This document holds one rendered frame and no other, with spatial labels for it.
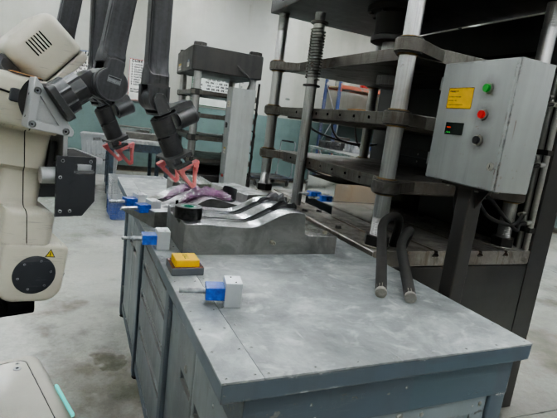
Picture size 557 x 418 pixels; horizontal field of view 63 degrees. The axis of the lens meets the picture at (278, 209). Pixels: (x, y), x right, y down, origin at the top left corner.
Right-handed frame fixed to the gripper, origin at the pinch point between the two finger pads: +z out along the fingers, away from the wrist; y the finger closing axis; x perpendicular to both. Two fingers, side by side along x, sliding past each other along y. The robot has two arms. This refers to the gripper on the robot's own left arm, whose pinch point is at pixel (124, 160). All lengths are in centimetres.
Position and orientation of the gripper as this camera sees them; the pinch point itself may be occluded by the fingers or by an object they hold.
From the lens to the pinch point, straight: 171.4
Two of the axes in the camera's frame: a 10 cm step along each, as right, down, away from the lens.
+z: 2.3, 8.6, 4.6
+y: -6.5, -2.2, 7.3
